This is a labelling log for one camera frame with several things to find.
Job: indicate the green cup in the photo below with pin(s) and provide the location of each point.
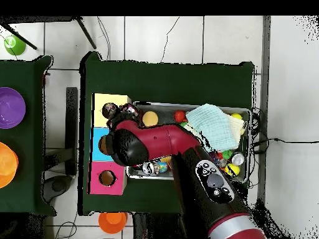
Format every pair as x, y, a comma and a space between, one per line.
15, 46

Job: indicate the purple bowl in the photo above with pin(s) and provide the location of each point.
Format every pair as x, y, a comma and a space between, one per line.
11, 108

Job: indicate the yellow ball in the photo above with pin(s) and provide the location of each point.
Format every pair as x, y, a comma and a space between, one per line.
236, 116
232, 169

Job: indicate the orange bowl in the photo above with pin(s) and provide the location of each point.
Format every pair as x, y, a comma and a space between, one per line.
7, 164

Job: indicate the wooden box with three holes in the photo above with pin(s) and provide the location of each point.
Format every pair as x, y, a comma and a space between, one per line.
117, 186

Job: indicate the crushed silver can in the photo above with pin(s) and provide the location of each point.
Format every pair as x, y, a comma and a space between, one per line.
149, 168

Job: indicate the orange sponge disc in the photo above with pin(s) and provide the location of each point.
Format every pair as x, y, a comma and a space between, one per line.
150, 119

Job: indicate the cream waffle cloth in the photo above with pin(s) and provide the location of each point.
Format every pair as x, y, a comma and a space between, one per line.
236, 124

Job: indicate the light blue waffle cloth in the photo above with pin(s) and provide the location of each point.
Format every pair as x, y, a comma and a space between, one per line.
214, 124

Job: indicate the globe print ball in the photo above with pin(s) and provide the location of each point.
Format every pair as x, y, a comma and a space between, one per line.
163, 166

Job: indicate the dark green side tablecloth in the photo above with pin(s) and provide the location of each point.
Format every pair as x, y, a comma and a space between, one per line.
27, 74

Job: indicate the black upright panel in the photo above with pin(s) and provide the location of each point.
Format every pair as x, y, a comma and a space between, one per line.
71, 124

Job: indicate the colourful fabric knot toy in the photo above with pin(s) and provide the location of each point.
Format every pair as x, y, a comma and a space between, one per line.
109, 110

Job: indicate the silver mesh bin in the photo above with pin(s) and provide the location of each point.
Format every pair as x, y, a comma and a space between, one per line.
154, 106

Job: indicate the red orange ball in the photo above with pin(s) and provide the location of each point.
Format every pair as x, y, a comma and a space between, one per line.
180, 115

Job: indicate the round silver can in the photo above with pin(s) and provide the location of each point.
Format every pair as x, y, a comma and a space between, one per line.
238, 159

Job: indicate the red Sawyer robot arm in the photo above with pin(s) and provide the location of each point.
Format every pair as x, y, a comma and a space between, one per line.
162, 139

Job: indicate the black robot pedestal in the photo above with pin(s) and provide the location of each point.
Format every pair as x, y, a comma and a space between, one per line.
159, 226

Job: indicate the black tripod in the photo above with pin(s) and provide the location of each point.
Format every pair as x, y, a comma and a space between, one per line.
86, 33

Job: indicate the orange cup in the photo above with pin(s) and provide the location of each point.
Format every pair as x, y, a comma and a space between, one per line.
112, 222

